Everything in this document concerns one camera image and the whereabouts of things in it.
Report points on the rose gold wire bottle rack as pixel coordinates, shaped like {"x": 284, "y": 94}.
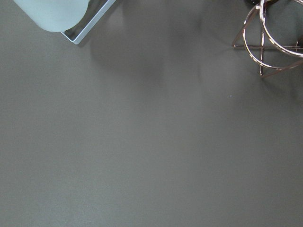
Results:
{"x": 267, "y": 42}

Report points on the white cup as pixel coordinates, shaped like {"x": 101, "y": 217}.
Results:
{"x": 54, "y": 15}

